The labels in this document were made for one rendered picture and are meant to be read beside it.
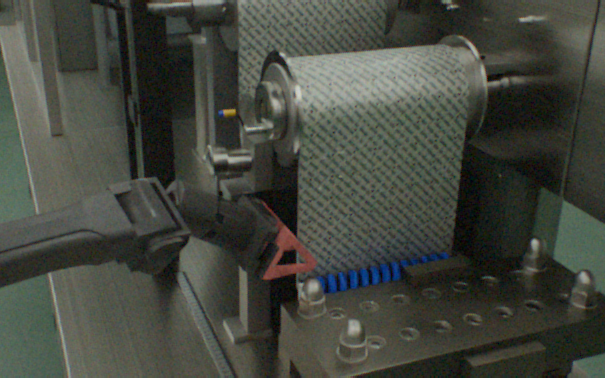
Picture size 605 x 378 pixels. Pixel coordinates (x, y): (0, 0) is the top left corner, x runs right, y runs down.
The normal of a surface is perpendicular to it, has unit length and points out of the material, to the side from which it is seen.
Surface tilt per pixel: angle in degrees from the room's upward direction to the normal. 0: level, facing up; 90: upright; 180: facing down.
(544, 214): 90
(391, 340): 0
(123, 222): 37
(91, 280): 0
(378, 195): 90
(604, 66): 90
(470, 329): 0
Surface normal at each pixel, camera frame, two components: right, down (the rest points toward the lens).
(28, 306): 0.02, -0.91
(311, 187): 0.37, 0.39
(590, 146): -0.93, 0.14
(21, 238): 0.52, -0.58
